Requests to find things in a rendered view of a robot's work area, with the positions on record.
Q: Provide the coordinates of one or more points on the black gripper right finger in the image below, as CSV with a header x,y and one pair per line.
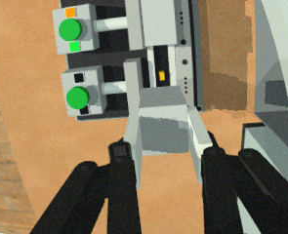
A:
x,y
265,197

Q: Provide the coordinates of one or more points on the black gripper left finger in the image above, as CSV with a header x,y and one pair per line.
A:
x,y
70,213

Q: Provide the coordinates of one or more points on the grey control cabinet with keypad desk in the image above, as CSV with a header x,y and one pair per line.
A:
x,y
270,136

